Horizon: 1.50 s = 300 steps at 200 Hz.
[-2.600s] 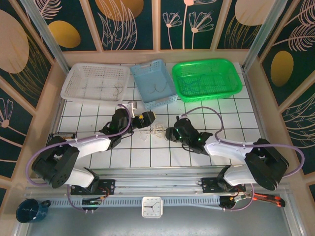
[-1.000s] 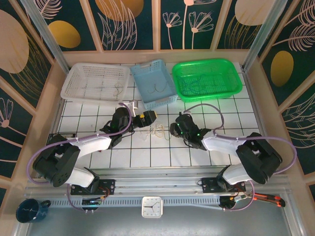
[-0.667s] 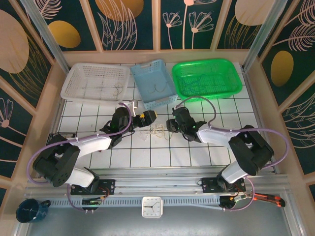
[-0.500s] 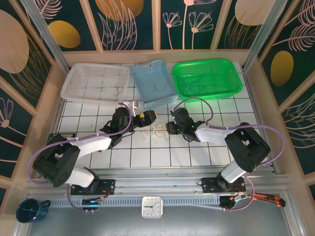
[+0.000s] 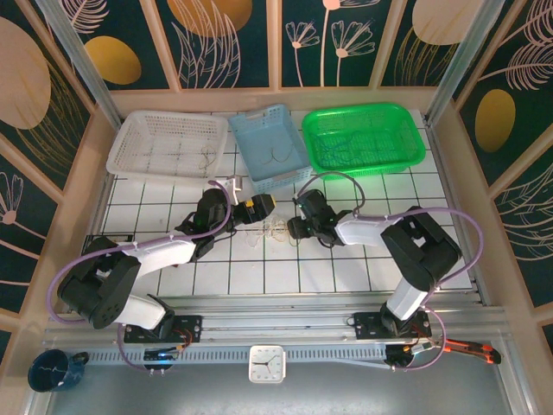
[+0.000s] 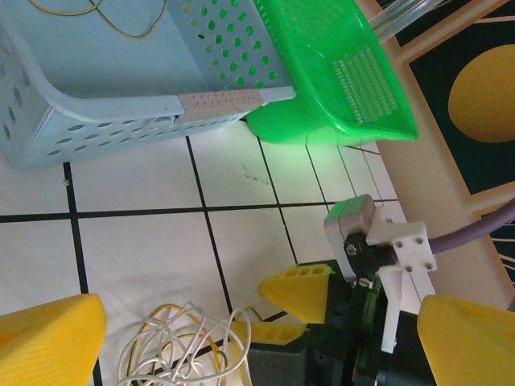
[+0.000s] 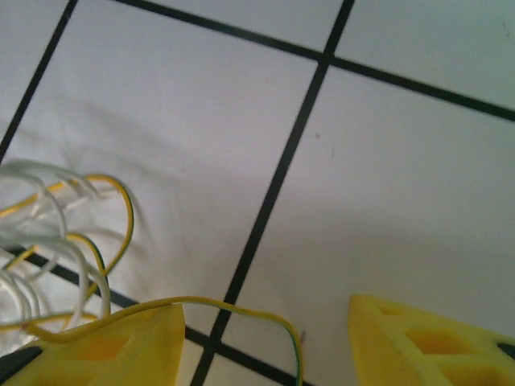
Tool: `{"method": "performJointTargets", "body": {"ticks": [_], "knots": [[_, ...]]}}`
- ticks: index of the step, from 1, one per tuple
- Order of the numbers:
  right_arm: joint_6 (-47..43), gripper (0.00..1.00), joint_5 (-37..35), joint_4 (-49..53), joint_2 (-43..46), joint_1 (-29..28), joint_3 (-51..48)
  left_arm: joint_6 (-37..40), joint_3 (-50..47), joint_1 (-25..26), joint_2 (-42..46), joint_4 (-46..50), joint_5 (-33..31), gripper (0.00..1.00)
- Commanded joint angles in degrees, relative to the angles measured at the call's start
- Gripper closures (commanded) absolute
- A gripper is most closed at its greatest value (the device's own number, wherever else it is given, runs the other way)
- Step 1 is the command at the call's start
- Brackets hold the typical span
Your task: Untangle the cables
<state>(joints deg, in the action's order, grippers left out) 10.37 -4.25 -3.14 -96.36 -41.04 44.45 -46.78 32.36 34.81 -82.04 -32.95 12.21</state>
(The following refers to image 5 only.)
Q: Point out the aluminium frame post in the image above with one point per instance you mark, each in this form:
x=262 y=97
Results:
x=84 y=65
x=460 y=65

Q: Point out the light blue plastic basket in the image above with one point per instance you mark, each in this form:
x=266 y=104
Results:
x=272 y=129

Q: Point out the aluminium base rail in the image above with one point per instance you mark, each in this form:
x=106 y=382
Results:
x=276 y=322

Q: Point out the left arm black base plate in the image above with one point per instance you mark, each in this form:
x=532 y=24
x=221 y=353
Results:
x=190 y=326

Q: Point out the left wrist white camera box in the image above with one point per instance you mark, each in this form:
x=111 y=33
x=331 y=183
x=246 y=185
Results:
x=235 y=186

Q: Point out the dark blue mug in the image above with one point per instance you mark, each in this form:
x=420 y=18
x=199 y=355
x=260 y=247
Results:
x=47 y=372

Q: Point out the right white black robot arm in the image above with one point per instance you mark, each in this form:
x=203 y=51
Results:
x=358 y=229

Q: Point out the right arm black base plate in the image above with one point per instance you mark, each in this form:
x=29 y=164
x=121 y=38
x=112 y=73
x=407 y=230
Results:
x=367 y=326

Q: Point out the green plastic basket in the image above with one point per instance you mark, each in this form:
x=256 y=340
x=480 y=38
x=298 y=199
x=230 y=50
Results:
x=380 y=129

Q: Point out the orange black box cutter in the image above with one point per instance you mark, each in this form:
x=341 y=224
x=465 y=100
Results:
x=471 y=346

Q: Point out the white square analog clock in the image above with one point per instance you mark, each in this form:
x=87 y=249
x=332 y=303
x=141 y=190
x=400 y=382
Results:
x=267 y=364

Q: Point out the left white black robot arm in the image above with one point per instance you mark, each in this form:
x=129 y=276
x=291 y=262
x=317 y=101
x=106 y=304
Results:
x=160 y=255

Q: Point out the white perforated plastic basket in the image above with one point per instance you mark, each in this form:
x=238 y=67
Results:
x=164 y=134

